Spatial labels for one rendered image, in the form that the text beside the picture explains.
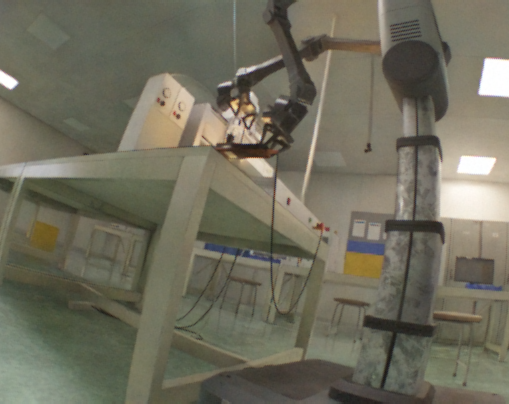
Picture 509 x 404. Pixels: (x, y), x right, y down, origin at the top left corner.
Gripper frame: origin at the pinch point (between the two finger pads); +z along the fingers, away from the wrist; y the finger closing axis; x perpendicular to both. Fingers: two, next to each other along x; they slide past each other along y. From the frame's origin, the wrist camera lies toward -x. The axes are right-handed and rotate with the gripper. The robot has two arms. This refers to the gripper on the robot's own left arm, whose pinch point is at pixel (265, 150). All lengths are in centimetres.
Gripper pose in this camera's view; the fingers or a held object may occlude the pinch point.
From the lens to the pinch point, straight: 100.2
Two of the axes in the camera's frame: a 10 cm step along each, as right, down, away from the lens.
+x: 6.5, 5.4, -5.4
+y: -4.3, -3.3, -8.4
